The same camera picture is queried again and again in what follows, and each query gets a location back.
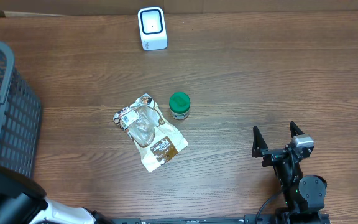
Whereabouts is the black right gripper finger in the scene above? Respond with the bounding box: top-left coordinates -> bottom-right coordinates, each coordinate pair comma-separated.
252,126 -> 268,152
290,121 -> 305,137

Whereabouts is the green lid jar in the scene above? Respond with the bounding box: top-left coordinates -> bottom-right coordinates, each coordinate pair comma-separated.
169,92 -> 191,120

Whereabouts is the brown white snack pouch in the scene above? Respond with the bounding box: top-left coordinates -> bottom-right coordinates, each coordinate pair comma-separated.
112,93 -> 188,172

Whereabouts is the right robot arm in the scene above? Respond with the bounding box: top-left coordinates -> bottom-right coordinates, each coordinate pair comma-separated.
245,121 -> 331,224

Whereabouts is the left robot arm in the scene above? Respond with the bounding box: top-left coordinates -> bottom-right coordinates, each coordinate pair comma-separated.
0,165 -> 114,224

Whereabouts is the white barcode scanner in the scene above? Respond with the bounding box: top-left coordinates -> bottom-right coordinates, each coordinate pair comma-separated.
137,7 -> 168,51

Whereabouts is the grey plastic mesh basket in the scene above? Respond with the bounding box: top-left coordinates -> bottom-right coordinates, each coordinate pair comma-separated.
0,41 -> 42,177

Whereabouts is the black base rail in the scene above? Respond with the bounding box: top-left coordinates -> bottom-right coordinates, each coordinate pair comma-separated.
110,213 -> 331,224

